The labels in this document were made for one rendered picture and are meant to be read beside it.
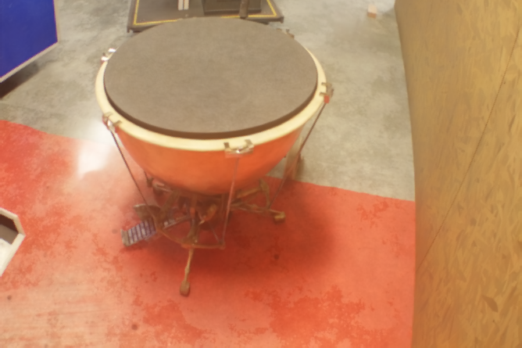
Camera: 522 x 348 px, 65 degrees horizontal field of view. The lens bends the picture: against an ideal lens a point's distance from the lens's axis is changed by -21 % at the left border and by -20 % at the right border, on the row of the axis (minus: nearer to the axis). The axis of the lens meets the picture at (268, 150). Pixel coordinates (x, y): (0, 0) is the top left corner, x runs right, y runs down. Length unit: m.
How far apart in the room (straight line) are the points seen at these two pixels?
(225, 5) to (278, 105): 1.62
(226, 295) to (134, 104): 0.85
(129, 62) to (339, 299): 1.16
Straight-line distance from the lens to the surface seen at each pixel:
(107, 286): 1.92
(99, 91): 1.47
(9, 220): 2.13
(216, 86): 1.40
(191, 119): 1.28
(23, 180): 2.43
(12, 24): 2.87
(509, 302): 1.14
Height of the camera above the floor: 1.59
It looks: 41 degrees down
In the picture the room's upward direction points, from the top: 7 degrees clockwise
